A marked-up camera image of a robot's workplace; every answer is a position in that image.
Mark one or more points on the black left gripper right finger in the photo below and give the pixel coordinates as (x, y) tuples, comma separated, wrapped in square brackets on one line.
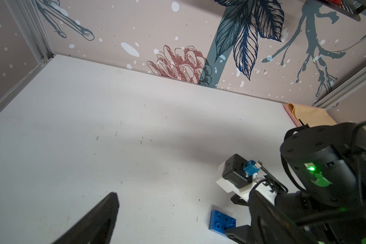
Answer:
[(268, 226)]

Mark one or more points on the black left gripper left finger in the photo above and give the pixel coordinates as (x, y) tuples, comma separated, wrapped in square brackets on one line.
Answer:
[(97, 226)]

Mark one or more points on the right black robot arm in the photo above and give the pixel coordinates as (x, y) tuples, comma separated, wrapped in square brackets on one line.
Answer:
[(327, 164)]

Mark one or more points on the black wall basket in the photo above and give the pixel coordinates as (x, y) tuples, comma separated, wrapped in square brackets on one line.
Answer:
[(351, 9)]

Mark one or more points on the yellow cloth mat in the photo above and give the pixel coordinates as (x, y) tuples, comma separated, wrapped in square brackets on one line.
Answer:
[(313, 116)]

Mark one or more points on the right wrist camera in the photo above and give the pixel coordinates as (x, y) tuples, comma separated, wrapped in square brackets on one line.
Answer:
[(240, 171)]

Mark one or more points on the blue lego brick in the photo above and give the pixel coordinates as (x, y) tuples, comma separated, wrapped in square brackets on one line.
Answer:
[(220, 222)]

